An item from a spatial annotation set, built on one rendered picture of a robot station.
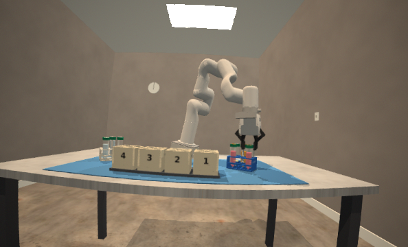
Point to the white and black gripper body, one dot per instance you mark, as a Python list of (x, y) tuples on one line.
[(250, 126)]

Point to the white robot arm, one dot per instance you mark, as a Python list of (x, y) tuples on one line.
[(249, 98)]

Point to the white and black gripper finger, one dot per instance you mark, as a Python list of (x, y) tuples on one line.
[(242, 138), (256, 138)]

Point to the blue bench mat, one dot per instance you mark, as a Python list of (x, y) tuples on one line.
[(263, 175)]

